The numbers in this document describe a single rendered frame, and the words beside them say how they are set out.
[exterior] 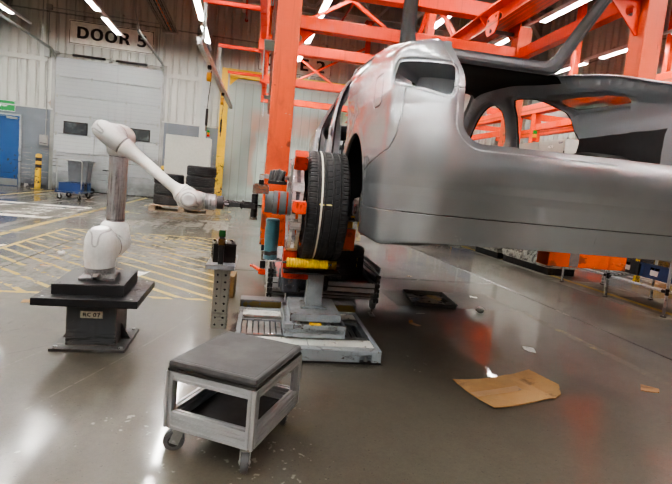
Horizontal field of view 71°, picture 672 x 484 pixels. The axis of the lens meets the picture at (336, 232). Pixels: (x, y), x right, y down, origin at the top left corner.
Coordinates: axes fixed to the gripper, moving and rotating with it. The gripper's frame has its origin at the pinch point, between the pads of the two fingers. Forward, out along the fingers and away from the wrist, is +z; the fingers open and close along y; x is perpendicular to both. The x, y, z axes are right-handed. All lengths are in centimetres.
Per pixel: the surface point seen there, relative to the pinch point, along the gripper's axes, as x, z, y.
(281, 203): 2.0, 16.0, -9.9
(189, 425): -71, -14, 112
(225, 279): -51, -14, -33
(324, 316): -61, 46, 3
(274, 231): -16.6, 13.8, -24.7
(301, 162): 26.5, 24.5, 4.6
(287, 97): 72, 16, -62
